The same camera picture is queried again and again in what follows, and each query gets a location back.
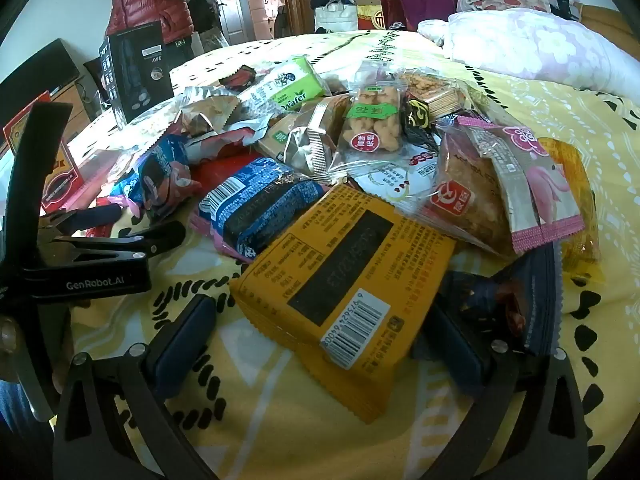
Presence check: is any black appliance box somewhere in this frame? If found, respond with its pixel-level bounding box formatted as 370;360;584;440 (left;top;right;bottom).
102;20;174;129

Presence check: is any red orange cardboard box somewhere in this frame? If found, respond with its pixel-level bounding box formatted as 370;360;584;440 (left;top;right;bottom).
2;91;87;212

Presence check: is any blue crinkled snack packet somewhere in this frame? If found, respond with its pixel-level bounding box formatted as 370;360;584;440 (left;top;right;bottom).
134;135;202;219

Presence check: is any white carrier bag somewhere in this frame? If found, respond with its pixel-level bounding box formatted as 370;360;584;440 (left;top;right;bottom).
314;0;359;35

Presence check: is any dark blue chocolate packet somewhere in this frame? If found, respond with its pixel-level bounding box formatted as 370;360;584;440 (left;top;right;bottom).
435;245;562;361

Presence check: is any clear yellow snack packet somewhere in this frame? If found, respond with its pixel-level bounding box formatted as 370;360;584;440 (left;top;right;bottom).
537;137;602;281

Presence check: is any dark red candy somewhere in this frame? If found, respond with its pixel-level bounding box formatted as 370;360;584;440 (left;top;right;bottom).
220;66;259;92

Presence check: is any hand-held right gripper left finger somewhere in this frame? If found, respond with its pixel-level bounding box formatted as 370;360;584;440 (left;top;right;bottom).
52;294;218;480

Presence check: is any clear pink-edged cake packet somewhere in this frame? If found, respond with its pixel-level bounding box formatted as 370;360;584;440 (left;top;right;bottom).
415;116;585;257

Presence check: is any clear cracker packet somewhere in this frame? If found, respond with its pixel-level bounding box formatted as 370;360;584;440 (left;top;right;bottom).
400;71;476;117

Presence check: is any orange snack packet with barcode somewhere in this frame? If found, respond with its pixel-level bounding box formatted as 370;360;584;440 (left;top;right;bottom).
229;183;457;423

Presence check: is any gold foil snack packet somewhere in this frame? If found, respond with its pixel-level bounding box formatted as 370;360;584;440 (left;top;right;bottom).
287;99;351;181

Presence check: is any blue black cookie packet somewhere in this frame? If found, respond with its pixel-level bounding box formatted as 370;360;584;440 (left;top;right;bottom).
192;157;326;263

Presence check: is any wooden cabinet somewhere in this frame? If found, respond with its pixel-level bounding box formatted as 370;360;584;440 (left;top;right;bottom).
47;75;102;127

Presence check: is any black television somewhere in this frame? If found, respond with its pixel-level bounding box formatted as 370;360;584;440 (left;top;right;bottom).
0;37;84;107

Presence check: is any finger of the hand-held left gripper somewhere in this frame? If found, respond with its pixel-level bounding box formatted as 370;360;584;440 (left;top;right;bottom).
40;202;123;235
54;220;187;262

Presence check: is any pile of mixed snack packets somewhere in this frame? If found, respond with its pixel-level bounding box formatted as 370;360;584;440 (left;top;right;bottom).
107;56;602;281

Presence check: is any wooden door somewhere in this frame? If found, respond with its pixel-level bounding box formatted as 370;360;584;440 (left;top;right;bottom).
206;0;252;44

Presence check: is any clear biscuit packet green label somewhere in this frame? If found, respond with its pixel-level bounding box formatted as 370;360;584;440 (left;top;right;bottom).
327;62;407;187

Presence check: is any wooden bed frame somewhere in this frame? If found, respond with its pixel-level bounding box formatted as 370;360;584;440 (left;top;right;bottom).
581;4;640;44

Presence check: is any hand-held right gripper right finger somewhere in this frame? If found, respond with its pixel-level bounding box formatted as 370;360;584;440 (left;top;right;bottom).
415;305;591;480

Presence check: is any white floral pillow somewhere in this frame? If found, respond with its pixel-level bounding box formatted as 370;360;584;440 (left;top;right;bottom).
417;7;640;97

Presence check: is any black yellow candy wrapper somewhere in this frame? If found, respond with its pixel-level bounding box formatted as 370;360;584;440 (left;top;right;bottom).
402;99;434;144

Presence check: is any white red-print snack packet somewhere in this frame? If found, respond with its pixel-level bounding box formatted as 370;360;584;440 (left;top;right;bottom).
350;135;442;202

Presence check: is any green wafer packet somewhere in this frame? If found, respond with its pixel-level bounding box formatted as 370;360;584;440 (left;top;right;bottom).
240;56;326;116

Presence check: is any red gold gift box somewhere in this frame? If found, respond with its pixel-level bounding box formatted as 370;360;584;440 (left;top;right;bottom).
355;0;397;32

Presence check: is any yellow patterned bedspread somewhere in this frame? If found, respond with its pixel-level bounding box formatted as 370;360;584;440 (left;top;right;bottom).
50;27;640;480

